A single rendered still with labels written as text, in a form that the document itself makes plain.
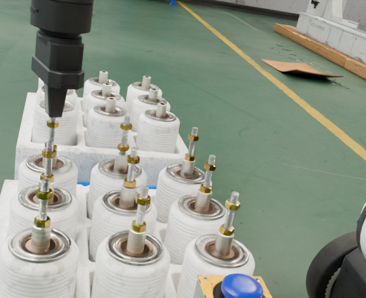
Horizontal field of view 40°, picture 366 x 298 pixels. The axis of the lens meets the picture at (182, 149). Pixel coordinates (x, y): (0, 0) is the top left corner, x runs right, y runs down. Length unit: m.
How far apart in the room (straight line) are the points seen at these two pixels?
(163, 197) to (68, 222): 0.20
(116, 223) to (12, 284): 0.17
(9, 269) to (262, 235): 0.78
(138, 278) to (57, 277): 0.10
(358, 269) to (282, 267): 0.31
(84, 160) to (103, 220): 0.39
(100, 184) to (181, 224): 0.16
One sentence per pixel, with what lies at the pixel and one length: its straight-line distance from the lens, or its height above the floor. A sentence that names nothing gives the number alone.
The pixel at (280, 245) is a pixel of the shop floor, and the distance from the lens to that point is 1.25.
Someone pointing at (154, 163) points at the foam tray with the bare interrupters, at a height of 0.16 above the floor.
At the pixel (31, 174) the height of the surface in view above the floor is 0.25.
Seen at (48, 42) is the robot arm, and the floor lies 0.46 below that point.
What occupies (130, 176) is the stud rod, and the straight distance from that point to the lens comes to 0.73.
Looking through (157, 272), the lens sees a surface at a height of 0.24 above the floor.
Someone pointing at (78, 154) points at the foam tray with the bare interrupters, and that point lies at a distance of 1.10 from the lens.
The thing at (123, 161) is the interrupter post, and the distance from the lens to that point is 0.84.
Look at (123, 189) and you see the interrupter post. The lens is 0.74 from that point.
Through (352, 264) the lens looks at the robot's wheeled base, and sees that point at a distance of 0.91.
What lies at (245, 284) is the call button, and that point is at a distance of 0.50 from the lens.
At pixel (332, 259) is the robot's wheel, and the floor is 0.15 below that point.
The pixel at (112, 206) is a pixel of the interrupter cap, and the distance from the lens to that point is 0.74.
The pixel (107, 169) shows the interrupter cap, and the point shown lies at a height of 0.25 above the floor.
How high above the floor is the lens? 0.61
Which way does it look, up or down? 21 degrees down
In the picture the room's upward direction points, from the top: 11 degrees clockwise
